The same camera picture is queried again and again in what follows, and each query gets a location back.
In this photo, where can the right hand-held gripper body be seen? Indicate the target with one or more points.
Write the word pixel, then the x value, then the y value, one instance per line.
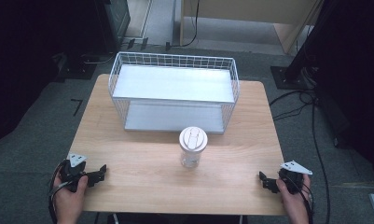
pixel 292 180

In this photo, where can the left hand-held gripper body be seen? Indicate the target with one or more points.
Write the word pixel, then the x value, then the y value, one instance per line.
pixel 72 172

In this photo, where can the clear cup with white lid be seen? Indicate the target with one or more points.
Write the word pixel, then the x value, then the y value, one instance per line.
pixel 193 141

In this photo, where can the person's right hand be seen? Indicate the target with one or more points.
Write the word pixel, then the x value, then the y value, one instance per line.
pixel 295 205

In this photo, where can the person's left hand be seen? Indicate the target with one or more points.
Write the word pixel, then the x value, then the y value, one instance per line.
pixel 68 203

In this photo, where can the black curtain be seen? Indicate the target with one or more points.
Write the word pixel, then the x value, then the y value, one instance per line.
pixel 352 62
pixel 26 56

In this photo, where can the dark equipment cabinet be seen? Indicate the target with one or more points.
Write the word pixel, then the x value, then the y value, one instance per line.
pixel 117 21

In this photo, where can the light wooden board furniture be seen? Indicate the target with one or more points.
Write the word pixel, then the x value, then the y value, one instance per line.
pixel 246 11

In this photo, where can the black stand base plate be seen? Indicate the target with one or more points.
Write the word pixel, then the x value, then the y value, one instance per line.
pixel 284 77
pixel 77 70

